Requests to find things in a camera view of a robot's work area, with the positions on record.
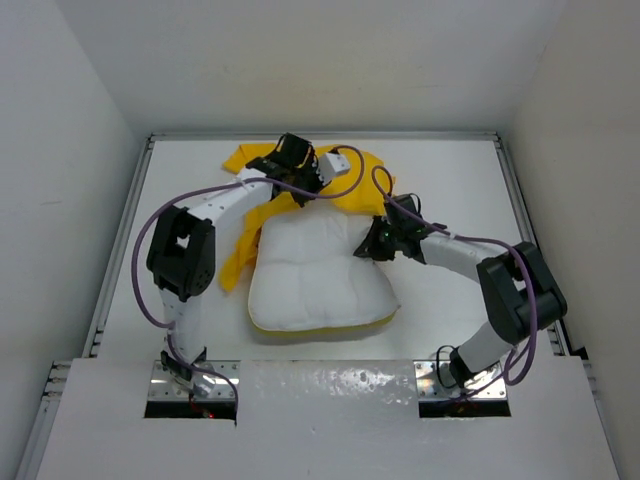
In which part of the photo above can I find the yellow pillowcase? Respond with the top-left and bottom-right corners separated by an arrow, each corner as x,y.
218,143 -> 395,292

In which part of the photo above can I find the white pillow yellow edge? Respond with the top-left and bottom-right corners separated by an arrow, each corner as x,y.
248,206 -> 400,335

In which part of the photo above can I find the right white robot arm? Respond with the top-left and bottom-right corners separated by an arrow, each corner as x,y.
354,194 -> 567,389

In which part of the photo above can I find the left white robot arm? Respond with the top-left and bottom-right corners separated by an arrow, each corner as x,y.
146,133 -> 323,384

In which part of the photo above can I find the white front cover board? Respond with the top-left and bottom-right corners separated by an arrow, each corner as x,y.
38,358 -> 617,479

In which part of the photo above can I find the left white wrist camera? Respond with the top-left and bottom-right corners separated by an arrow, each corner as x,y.
318,152 -> 351,184

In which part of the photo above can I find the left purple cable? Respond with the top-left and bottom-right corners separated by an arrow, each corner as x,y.
130,144 -> 365,419

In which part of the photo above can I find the purple cable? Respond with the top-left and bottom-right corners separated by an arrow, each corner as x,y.
371,165 -> 539,401
130,144 -> 365,419

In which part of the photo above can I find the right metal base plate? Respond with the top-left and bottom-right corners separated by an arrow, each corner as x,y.
414,359 -> 507,402

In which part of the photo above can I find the metal base plate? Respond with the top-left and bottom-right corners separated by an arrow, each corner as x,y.
414,359 -> 507,402
147,361 -> 240,402

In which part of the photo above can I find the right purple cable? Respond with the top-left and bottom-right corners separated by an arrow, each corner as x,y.
371,165 -> 539,401

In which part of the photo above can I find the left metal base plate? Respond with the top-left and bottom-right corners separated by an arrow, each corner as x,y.
147,361 -> 240,402

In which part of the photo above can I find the aluminium table frame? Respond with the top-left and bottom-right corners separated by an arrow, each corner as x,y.
18,135 -> 592,479

